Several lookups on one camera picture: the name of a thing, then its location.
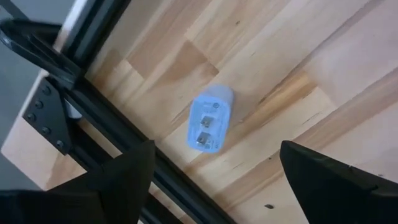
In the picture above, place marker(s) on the black aluminium frame rail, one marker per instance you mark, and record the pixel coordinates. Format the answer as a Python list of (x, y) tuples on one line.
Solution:
[(124, 130)]

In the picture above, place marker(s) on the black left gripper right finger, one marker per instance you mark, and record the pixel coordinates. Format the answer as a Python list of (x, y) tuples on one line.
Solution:
[(329, 193)]

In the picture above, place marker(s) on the white USB wall charger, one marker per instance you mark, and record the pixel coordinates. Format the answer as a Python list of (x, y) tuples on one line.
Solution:
[(208, 121)]

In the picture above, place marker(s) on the black curved frame brace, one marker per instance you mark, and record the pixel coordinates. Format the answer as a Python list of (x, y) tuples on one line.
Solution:
[(34, 46)]

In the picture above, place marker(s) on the black bolted corner bracket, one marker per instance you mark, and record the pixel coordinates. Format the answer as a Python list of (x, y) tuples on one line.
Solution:
[(49, 118)]

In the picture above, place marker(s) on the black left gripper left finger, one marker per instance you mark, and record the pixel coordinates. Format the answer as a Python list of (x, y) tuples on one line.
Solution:
[(130, 180)]

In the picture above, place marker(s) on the black aluminium frame upright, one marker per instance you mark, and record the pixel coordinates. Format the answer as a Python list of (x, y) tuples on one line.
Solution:
[(93, 31)]

